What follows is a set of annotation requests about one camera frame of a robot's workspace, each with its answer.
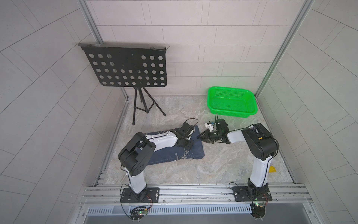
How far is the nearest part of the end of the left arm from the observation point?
675 millimetres

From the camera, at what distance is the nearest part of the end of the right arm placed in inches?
30.4

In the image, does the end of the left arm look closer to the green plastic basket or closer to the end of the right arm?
the end of the right arm
